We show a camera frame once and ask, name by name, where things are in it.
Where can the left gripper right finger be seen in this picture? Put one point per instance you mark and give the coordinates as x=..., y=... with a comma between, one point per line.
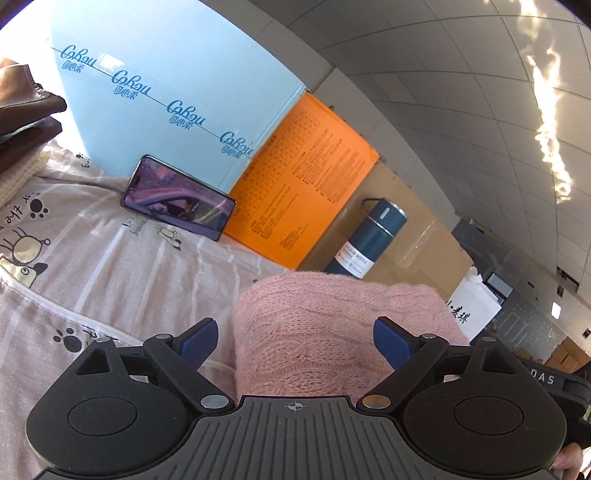
x=414, y=361

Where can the stack of cardboard boxes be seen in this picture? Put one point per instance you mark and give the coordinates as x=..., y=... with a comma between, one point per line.
x=568, y=357

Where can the orange printed box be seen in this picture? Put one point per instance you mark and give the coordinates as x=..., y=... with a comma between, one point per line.
x=298, y=183

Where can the black smartphone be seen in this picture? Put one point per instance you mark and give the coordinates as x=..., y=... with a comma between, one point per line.
x=165, y=194

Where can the pink knitted sweater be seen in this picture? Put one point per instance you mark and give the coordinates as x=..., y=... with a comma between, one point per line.
x=310, y=334

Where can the dark blue vacuum bottle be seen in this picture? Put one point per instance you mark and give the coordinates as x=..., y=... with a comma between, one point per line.
x=383, y=222

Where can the cartoon dog print bedsheet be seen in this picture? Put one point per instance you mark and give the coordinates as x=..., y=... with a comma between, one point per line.
x=76, y=266

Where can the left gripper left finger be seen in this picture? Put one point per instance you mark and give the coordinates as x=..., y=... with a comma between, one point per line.
x=176, y=361

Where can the brown leather jacket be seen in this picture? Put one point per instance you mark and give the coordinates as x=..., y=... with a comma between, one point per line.
x=26, y=114

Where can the light blue tissue carton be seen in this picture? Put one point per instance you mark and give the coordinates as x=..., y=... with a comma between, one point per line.
x=173, y=79

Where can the white paper shopping bag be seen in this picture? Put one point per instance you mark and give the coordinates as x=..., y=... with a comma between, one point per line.
x=473, y=304

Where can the brown cardboard box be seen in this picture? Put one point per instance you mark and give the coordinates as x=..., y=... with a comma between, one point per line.
x=424, y=252

